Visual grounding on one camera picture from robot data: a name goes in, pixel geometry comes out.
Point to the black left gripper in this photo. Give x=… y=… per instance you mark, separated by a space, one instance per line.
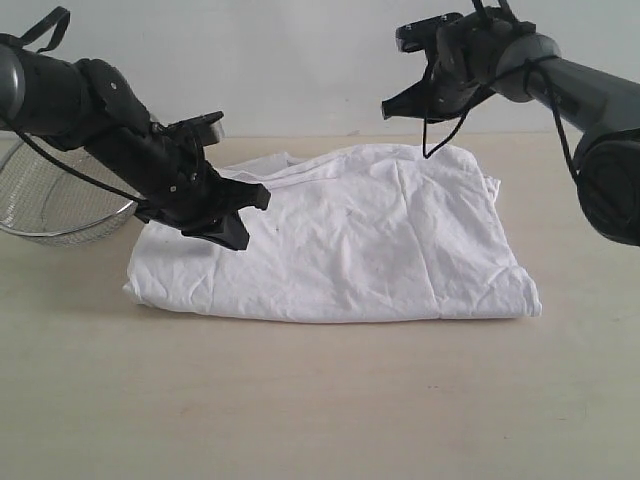
x=179 y=187

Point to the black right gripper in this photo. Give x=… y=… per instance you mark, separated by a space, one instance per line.
x=452 y=85

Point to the white t-shirt red lettering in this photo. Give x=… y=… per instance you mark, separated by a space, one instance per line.
x=365 y=234

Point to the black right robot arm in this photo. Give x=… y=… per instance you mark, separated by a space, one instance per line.
x=596 y=115

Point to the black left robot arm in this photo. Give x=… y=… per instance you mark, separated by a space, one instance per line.
x=89 y=105

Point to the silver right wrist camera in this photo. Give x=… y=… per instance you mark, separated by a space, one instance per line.
x=421 y=35

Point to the metal wire mesh basket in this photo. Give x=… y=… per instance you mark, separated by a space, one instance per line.
x=61 y=198

